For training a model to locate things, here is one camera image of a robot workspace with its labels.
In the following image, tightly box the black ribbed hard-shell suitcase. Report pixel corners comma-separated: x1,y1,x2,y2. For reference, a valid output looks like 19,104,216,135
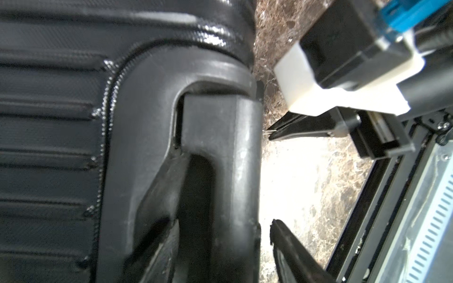
1,1,263,283

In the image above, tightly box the white slotted cable duct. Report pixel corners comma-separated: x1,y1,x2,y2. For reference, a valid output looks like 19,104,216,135
370,143,453,283

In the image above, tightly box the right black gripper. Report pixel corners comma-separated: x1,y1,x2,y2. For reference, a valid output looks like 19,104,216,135
268,106,453,160

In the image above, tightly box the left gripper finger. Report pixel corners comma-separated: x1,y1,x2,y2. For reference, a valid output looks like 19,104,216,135
270,219,335,283

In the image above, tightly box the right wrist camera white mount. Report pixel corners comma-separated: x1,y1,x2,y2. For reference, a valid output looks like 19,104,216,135
273,0,453,117

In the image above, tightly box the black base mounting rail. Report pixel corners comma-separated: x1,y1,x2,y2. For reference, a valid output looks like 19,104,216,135
327,126,438,283

